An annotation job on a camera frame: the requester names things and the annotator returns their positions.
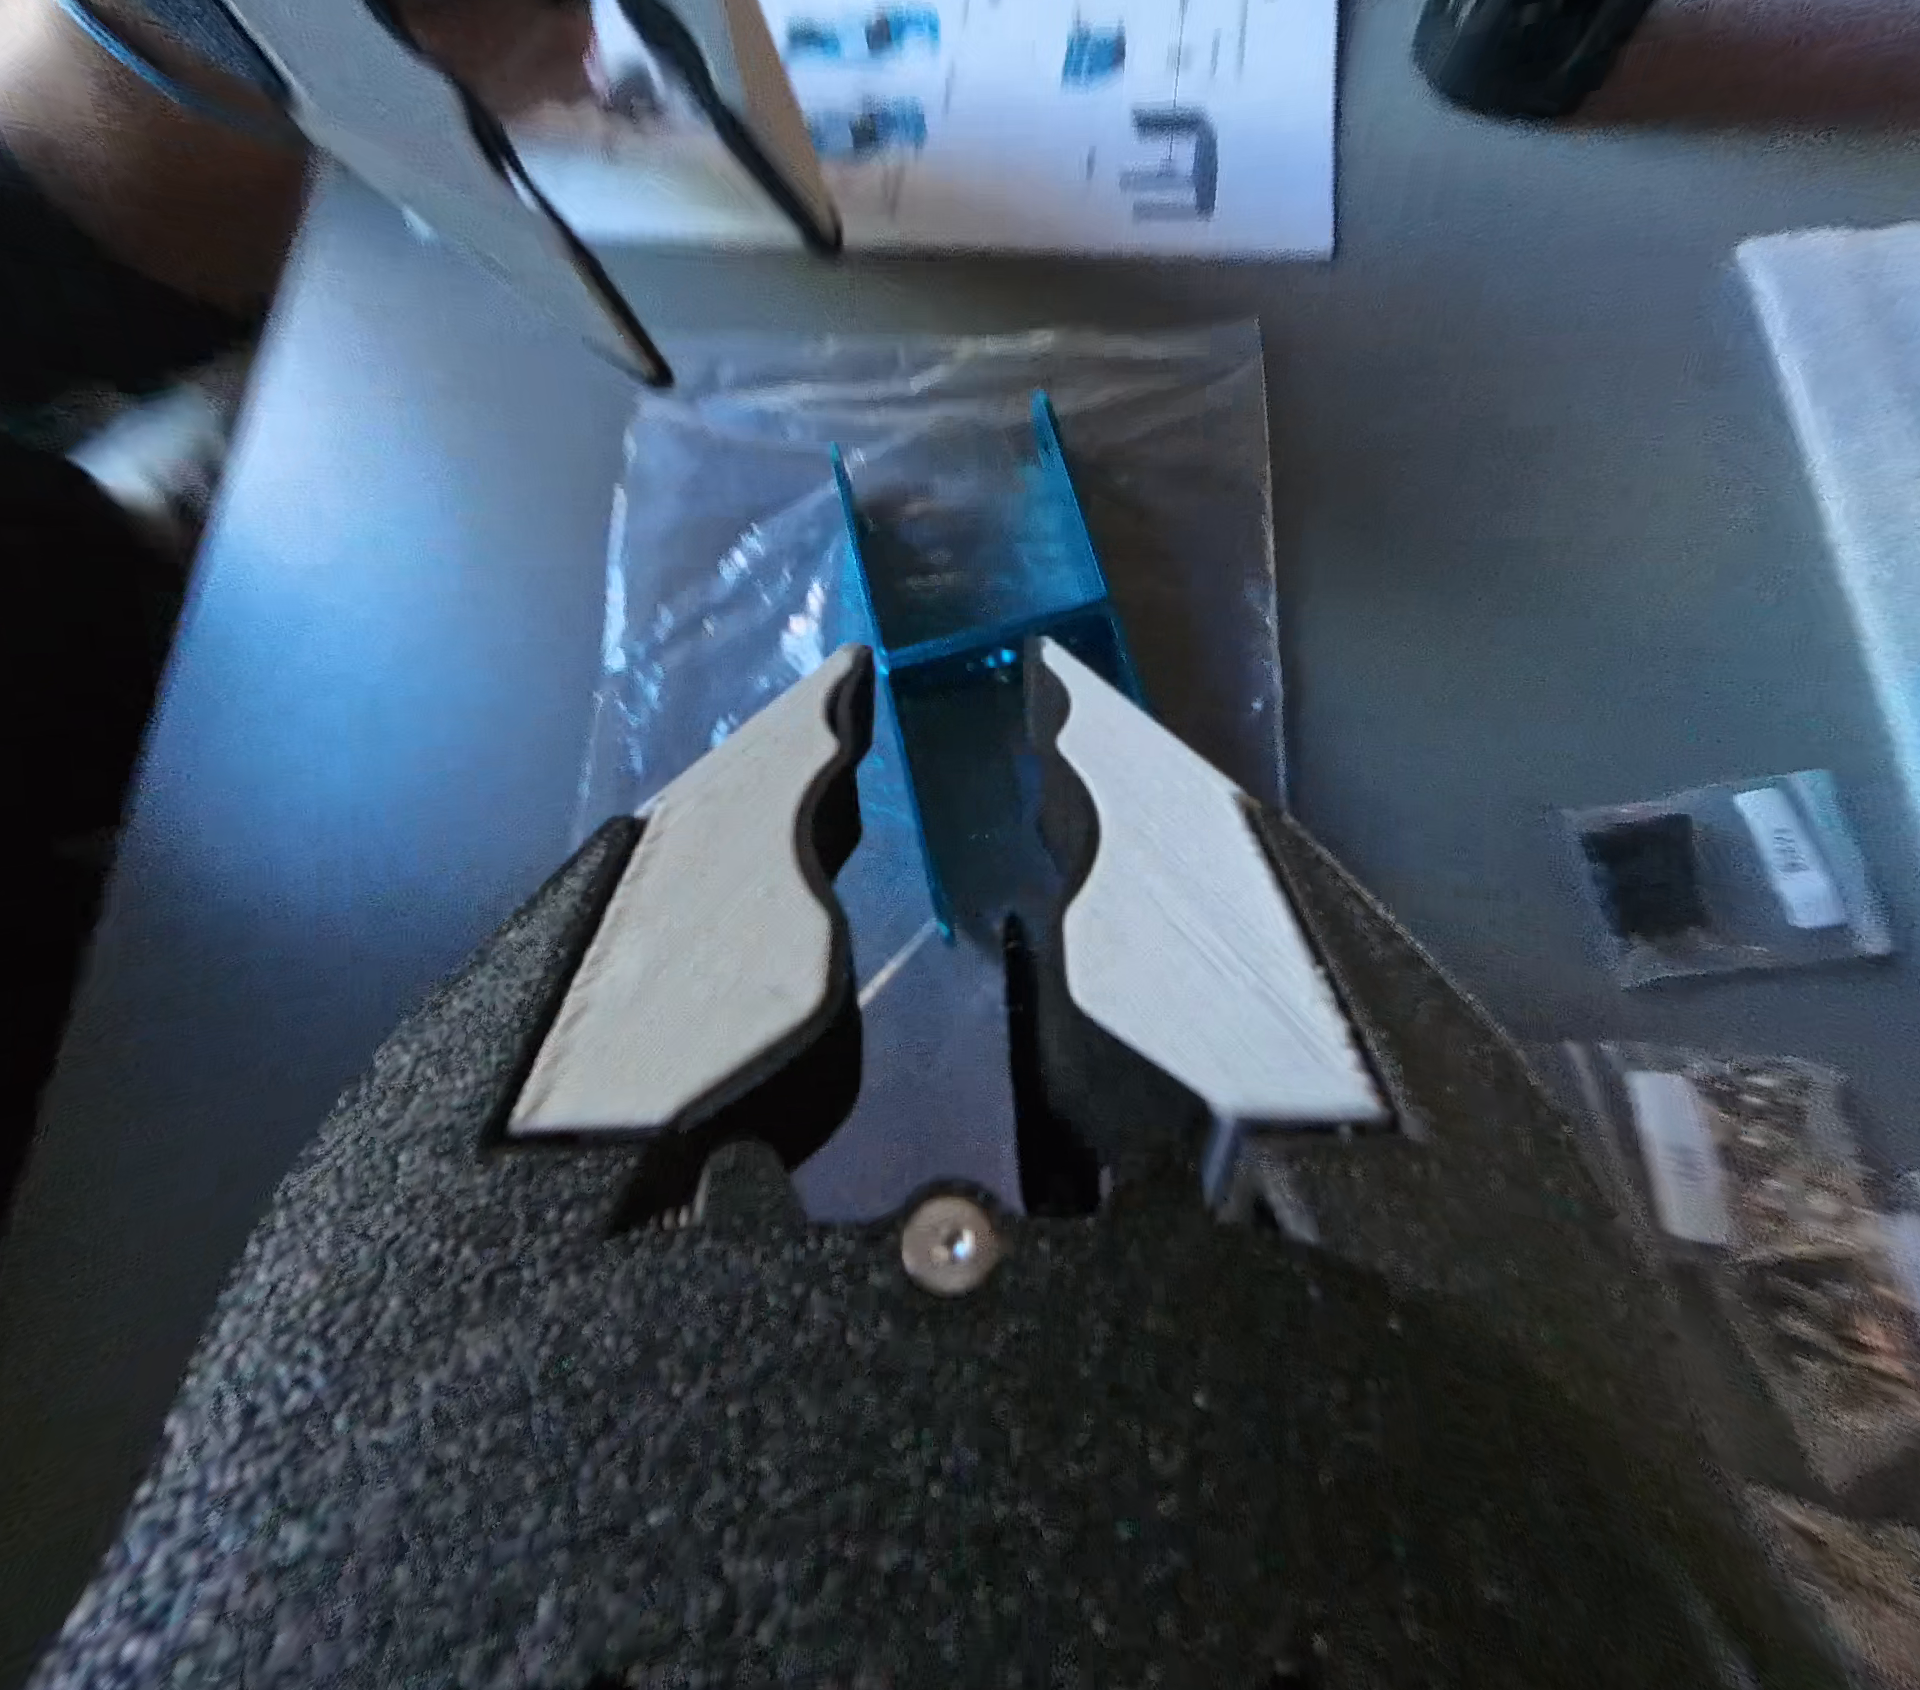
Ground blue metal bracket assembly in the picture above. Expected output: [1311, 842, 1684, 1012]
[827, 391, 1149, 949]

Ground person's black clothed body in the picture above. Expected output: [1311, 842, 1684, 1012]
[0, 429, 204, 1197]

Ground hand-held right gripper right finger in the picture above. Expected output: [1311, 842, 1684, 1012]
[1038, 635, 1391, 1132]

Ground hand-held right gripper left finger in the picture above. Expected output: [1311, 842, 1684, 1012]
[505, 643, 877, 1132]

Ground dark grey desk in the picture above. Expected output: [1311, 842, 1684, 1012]
[44, 0, 1920, 1571]

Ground clear plastic bag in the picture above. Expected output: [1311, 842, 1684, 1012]
[575, 316, 1291, 1212]

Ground person's left forearm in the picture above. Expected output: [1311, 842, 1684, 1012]
[0, 0, 310, 371]

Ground scattered small clear hardware bags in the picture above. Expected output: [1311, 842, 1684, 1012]
[1559, 765, 1920, 1690]

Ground white foam sheet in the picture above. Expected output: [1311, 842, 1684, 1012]
[1731, 226, 1920, 807]

